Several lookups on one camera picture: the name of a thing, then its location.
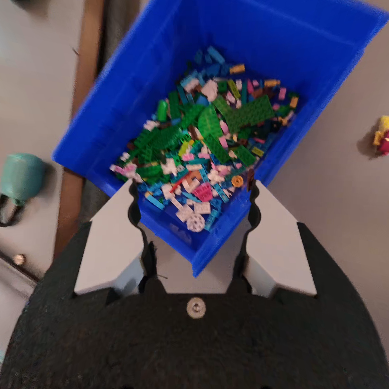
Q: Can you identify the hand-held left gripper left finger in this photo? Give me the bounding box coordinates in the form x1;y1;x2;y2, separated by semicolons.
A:
74;179;157;297

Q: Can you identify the blue plastic bin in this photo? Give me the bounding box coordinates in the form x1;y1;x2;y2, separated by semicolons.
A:
51;0;389;279

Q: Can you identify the yellow and red lego figure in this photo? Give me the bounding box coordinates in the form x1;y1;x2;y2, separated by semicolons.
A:
372;115;389;157

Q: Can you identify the pile of lego pieces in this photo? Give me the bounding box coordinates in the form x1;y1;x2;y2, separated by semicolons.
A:
109;46;300;233

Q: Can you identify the teal mug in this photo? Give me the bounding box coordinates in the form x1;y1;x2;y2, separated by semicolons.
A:
0;153;47;208

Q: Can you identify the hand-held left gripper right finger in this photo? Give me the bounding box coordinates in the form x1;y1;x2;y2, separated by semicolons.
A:
232;179;318;299

